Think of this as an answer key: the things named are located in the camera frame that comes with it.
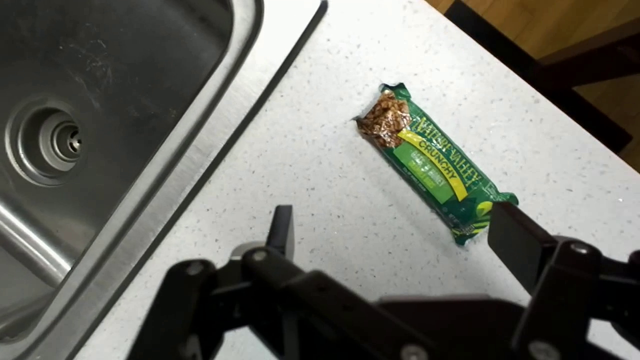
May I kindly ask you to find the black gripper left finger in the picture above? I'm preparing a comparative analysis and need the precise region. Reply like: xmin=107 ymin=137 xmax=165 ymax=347
xmin=125 ymin=204 xmax=427 ymax=360

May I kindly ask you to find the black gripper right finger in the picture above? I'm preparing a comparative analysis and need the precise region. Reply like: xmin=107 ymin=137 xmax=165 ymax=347
xmin=485 ymin=200 xmax=640 ymax=360

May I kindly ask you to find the wooden lower cabinet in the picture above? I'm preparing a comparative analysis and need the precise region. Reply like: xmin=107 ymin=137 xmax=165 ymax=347
xmin=427 ymin=0 xmax=640 ymax=171

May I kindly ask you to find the stainless double sink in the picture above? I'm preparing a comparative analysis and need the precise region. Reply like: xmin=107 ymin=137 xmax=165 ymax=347
xmin=0 ymin=0 xmax=329 ymax=360

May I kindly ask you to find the green candy bar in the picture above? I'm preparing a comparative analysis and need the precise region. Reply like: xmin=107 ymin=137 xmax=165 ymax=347
xmin=353 ymin=81 xmax=520 ymax=247

